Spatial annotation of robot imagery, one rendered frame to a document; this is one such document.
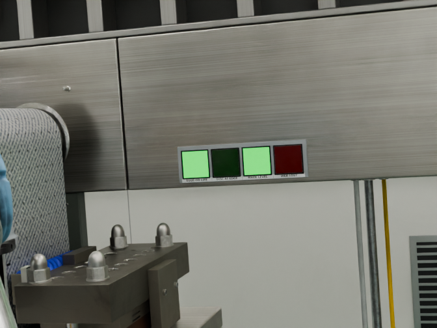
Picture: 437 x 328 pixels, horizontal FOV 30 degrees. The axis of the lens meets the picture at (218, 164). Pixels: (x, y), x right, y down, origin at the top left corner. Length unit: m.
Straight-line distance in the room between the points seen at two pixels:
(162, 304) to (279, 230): 2.55
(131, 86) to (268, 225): 2.42
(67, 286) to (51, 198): 0.28
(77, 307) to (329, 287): 2.75
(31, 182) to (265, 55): 0.48
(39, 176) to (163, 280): 0.29
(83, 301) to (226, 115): 0.48
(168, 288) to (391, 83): 0.54
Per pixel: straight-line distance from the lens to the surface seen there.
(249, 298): 4.03
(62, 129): 1.58
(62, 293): 1.29
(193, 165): 1.56
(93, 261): 1.29
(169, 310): 1.46
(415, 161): 1.50
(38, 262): 1.32
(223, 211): 3.99
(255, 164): 1.53
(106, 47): 1.63
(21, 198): 1.42
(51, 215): 1.52
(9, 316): 0.64
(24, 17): 1.72
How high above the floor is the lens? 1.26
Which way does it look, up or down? 3 degrees down
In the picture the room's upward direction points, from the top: 4 degrees counter-clockwise
